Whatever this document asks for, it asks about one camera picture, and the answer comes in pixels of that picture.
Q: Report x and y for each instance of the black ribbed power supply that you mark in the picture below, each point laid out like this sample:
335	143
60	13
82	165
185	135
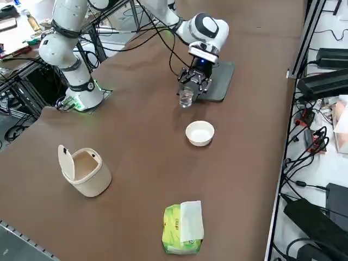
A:
333	57

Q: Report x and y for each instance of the long black power supply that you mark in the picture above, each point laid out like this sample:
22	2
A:
323	81

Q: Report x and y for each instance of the clear glass measuring cup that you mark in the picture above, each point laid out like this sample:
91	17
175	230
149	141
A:
186	96

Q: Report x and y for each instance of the cream mini trash bin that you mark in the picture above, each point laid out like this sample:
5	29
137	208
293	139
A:
89	176

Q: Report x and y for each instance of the white bowl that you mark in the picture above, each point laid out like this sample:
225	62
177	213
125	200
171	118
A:
200	134

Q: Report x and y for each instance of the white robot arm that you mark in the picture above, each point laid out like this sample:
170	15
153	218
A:
70	35

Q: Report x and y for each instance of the pink white box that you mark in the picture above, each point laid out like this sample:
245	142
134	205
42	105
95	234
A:
342	127

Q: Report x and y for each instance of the green tissue pack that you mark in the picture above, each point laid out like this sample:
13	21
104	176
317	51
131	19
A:
179	228

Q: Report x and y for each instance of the large black adapter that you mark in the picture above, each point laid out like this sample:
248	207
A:
312	220

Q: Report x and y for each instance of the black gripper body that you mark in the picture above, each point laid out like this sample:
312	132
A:
201	68

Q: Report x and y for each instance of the dark grey square tray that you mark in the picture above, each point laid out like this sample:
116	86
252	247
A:
223	79

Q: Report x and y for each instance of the grey aluminium rail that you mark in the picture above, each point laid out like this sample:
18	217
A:
16	242

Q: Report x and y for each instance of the aluminium table rail post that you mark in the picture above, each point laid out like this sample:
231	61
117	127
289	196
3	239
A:
306	35

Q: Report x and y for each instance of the amber glass bottle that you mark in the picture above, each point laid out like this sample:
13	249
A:
33	21

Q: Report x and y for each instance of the black flat box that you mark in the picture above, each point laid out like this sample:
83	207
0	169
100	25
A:
338	198

